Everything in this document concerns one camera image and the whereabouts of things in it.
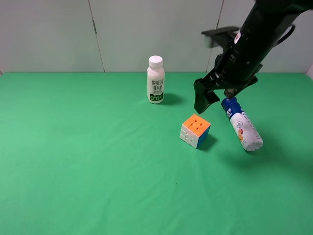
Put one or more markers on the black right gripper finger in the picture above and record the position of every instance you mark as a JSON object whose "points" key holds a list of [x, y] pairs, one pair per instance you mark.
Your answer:
{"points": [[204, 95], [230, 93]]}

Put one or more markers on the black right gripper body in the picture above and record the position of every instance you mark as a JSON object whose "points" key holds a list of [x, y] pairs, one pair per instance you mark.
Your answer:
{"points": [[236, 68]]}

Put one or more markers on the colourful puzzle cube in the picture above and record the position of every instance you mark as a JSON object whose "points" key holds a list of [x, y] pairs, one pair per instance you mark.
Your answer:
{"points": [[194, 130]]}

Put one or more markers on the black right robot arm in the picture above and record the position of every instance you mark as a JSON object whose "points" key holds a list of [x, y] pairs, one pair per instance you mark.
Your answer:
{"points": [[269, 23]]}

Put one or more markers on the blue capped white bottle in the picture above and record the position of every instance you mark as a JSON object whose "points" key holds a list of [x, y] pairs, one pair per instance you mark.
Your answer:
{"points": [[243, 127]]}

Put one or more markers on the white milk bottle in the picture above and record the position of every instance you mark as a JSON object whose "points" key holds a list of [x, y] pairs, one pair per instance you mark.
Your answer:
{"points": [[155, 80]]}

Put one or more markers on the green table cloth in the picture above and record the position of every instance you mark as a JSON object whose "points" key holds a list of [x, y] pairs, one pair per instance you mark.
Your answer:
{"points": [[87, 154]]}

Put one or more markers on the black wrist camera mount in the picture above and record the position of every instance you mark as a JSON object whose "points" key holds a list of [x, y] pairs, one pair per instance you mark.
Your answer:
{"points": [[220, 37]]}

